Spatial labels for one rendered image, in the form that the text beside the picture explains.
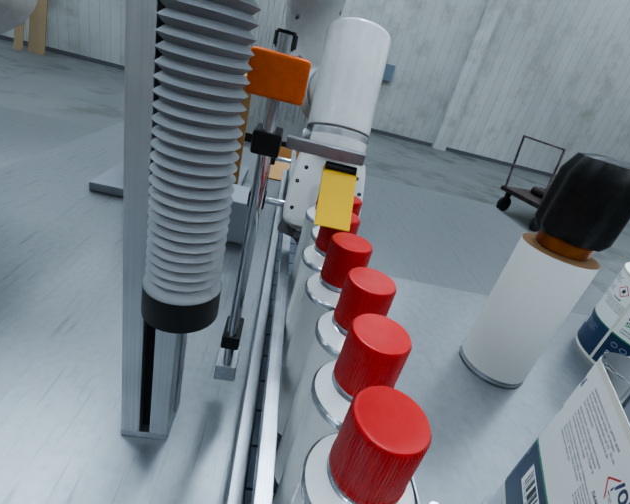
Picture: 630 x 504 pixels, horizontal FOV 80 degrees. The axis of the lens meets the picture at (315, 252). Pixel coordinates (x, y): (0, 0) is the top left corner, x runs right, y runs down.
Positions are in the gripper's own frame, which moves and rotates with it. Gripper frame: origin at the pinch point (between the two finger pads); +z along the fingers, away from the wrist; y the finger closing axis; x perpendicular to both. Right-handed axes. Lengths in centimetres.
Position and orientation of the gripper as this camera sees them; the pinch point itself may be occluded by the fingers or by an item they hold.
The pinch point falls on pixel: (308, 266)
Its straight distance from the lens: 52.7
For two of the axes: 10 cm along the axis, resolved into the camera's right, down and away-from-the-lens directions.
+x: -1.1, -1.4, 9.8
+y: 9.7, 2.0, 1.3
